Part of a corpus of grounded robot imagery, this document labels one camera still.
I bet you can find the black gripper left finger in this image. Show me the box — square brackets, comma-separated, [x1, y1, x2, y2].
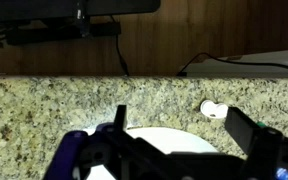
[43, 104, 172, 180]

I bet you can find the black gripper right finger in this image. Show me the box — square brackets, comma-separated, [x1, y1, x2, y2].
[224, 106, 288, 180]

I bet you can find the small green object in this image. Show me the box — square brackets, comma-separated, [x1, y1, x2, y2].
[255, 121, 268, 130]

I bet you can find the white dental floss container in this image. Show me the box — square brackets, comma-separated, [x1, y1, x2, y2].
[199, 99, 230, 120]

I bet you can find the white oval sink basin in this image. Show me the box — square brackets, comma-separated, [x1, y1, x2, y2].
[83, 126, 219, 180]

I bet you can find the black cart cable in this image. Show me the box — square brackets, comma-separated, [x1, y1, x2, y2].
[109, 14, 131, 77]

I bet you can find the black wall outlet cable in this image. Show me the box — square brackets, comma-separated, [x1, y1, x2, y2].
[176, 51, 288, 78]

